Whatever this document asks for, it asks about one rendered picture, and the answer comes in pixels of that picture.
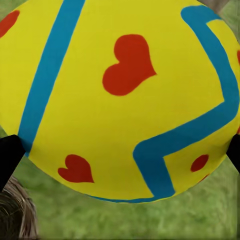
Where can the wicker basket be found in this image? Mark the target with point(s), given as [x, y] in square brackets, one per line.
[28, 227]

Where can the easter egg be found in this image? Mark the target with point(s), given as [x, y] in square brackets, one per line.
[126, 101]

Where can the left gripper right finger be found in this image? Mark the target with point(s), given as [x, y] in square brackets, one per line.
[234, 151]

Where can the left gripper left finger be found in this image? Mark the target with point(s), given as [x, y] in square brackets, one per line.
[11, 153]

